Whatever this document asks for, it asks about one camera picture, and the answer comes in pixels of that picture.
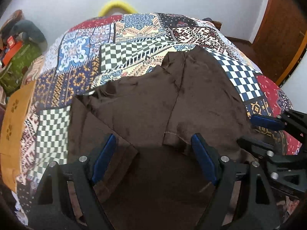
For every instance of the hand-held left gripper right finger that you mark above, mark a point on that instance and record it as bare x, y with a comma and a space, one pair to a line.
202, 155

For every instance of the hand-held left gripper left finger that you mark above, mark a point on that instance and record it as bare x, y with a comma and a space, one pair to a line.
105, 153

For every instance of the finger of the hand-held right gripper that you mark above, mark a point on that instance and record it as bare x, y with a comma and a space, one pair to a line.
256, 145
266, 122

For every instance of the brown garment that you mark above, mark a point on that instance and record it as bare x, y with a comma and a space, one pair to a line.
144, 105

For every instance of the wooden folding lap table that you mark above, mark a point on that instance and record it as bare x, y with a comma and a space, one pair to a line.
16, 115

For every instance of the wooden wardrobe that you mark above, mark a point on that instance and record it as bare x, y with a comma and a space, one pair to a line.
280, 24

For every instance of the patchwork printed blanket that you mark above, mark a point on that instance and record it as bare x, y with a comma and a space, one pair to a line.
120, 52

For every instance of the grey bag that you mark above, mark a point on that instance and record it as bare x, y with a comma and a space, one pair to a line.
207, 19

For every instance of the green printed bag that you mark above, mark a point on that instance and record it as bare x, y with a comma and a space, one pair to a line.
21, 62

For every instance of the flat orange box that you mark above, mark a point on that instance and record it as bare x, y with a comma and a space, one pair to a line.
13, 52

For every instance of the grey cloth bundle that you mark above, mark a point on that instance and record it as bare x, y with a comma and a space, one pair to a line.
28, 30

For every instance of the small orange box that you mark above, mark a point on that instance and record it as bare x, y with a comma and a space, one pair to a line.
10, 42

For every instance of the yellow hoop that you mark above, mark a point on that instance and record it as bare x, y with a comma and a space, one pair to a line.
117, 3

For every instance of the brown bag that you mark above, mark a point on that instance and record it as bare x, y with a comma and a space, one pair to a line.
13, 19

